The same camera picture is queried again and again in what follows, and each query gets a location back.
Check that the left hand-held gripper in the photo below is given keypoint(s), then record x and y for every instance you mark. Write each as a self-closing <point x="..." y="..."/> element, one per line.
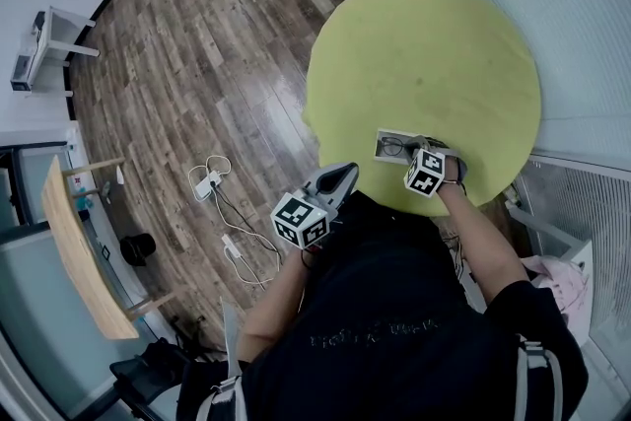
<point x="315" y="204"/>

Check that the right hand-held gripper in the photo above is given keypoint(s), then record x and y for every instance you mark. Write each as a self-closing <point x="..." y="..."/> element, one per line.
<point x="425" y="172"/>

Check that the black-framed glasses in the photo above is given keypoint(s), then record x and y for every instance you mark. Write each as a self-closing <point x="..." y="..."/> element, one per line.
<point x="390" y="146"/>

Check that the white glasses case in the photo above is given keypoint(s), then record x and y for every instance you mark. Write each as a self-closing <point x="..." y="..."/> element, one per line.
<point x="380" y="157"/>

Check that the person's left forearm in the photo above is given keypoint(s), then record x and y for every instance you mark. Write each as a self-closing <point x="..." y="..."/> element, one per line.
<point x="276" y="301"/>

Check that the person's right forearm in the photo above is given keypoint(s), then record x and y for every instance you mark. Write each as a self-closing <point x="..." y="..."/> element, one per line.
<point x="478" y="241"/>

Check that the yellow-green round tablecloth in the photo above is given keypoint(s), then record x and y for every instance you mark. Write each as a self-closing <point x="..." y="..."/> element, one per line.
<point x="424" y="54"/>

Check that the white power adapter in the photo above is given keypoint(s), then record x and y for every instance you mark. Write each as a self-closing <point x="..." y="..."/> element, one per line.
<point x="230" y="245"/>

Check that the white power strip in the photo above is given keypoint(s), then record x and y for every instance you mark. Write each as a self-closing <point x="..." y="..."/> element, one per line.
<point x="207" y="185"/>

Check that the person's black shirt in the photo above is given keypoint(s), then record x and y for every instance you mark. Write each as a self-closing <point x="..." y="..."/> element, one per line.
<point x="394" y="310"/>

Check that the black hat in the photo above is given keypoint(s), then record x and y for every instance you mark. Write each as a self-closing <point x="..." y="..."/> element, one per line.
<point x="138" y="250"/>

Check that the small white paper scrap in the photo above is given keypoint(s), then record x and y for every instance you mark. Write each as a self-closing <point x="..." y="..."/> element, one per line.
<point x="119" y="174"/>

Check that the pink cloth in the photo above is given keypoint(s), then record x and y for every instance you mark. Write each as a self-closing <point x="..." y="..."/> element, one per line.
<point x="567" y="283"/>

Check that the black chair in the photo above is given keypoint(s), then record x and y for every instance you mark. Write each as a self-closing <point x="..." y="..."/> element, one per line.
<point x="148" y="374"/>

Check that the light wooden table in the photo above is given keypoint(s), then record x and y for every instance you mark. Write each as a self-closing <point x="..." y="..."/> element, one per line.
<point x="79" y="256"/>

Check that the small white table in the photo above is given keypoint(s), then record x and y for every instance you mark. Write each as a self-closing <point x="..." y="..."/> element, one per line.
<point x="56" y="39"/>

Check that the white box device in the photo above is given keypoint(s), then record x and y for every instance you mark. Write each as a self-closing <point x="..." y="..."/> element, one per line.
<point x="21" y="71"/>

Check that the small black device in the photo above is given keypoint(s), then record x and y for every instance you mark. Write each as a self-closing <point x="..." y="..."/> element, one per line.
<point x="39" y="22"/>

